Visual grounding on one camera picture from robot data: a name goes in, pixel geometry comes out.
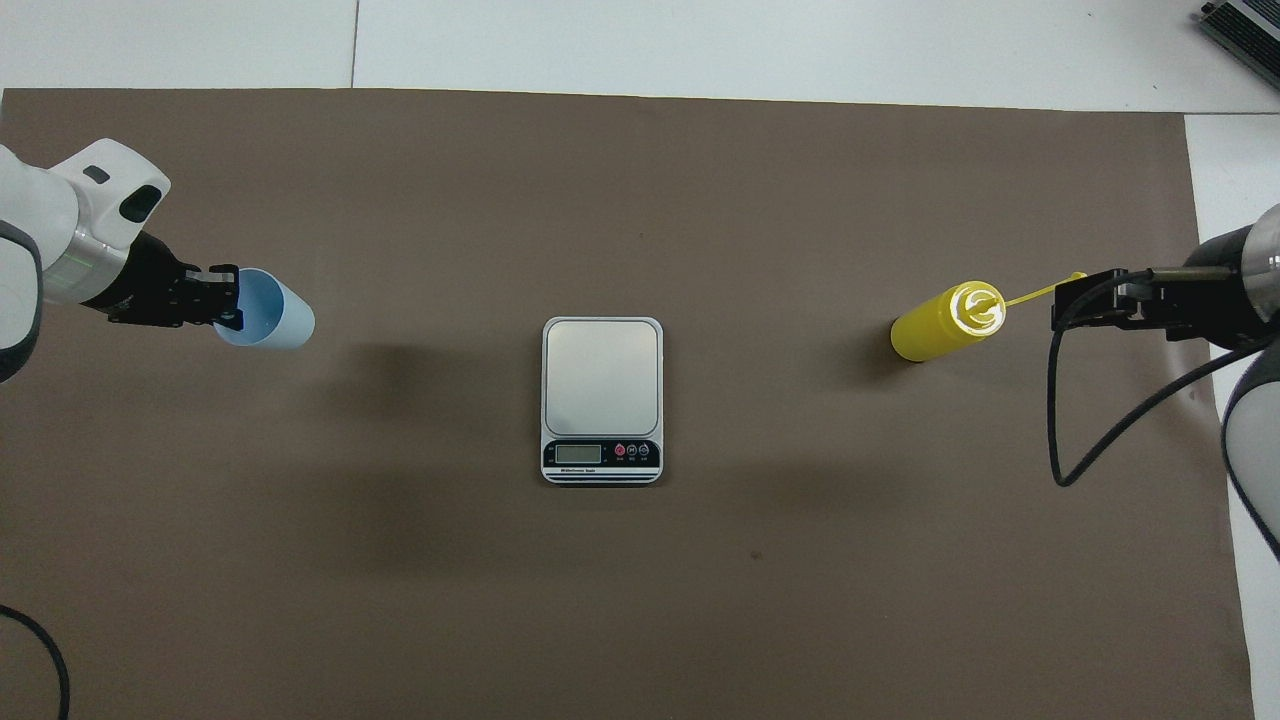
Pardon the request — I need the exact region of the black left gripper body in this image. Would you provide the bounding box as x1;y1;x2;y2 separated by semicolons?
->
85;232;217;327

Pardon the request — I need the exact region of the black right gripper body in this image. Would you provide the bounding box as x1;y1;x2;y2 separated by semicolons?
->
1160;228;1273;351

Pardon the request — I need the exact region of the light blue plastic cup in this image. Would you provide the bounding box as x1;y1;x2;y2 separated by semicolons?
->
212;267;317;352

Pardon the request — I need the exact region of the yellow squeeze bottle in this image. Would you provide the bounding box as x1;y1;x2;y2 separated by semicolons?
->
890;272;1088;363

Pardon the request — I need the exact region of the silver digital kitchen scale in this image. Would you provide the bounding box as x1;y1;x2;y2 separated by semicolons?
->
541;316;664;487

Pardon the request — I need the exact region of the grey ribbed device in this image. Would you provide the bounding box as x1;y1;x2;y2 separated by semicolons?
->
1198;0;1280;93

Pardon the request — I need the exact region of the brown table mat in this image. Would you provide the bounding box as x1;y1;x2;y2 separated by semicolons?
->
0;88;1256;720

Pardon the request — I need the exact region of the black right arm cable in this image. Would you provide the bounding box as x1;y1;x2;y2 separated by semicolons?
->
1046;266;1280;488

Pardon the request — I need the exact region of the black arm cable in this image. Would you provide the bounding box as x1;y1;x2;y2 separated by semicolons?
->
0;604;71;720
1046;266;1280;488

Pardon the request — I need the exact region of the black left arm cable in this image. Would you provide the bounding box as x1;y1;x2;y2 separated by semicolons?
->
0;604;71;720

